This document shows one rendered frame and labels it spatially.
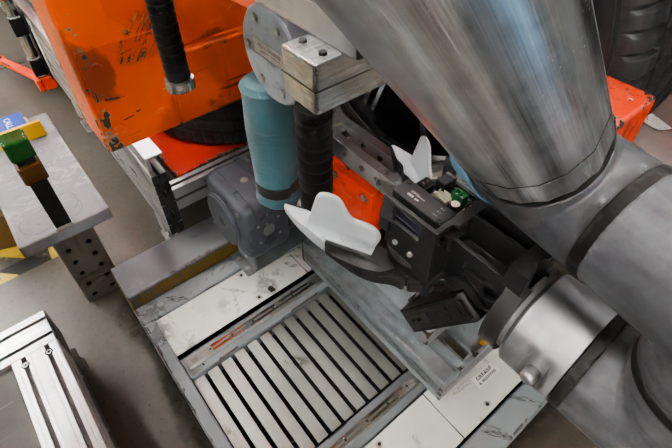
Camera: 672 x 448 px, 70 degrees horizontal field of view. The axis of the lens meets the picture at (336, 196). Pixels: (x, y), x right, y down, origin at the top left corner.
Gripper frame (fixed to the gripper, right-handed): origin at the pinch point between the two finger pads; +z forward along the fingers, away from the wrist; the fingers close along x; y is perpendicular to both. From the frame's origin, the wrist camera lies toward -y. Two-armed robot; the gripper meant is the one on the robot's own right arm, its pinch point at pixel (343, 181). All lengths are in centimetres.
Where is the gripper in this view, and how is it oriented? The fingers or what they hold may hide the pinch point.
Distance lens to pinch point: 46.1
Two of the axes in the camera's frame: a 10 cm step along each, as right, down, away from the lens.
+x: -7.8, 4.4, -4.5
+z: -6.3, -5.5, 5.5
